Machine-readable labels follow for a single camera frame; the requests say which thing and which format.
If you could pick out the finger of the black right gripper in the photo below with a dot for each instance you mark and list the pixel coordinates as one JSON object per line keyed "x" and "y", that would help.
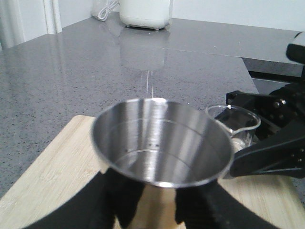
{"x": 282, "y": 155}

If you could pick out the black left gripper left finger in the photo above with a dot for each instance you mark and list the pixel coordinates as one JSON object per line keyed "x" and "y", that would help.
{"x": 106, "y": 198}

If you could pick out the white appliance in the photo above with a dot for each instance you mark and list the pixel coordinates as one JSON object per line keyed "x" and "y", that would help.
{"x": 150, "y": 14}

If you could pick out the clear glass beaker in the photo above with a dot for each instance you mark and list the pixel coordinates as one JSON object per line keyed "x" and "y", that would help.
{"x": 239, "y": 122}

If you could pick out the steel double jigger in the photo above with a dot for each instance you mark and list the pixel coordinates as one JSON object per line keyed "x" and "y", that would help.
{"x": 158, "y": 160}

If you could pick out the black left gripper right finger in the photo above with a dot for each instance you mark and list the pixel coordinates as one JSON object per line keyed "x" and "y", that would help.
{"x": 211, "y": 207}

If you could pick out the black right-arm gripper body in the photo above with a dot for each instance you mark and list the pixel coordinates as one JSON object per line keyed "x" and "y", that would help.
{"x": 281, "y": 110}

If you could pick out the wooden cutting board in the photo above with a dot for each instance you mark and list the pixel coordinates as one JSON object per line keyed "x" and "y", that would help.
{"x": 68, "y": 164}

